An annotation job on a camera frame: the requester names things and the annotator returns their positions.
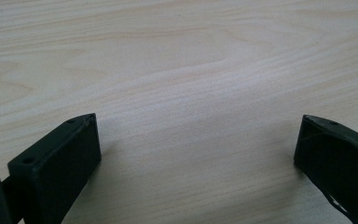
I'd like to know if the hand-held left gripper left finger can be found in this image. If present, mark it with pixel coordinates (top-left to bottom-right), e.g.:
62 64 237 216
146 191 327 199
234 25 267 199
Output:
7 113 103 224

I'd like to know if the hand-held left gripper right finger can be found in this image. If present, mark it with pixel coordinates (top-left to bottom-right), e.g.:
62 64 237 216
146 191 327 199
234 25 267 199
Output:
294 114 358 224

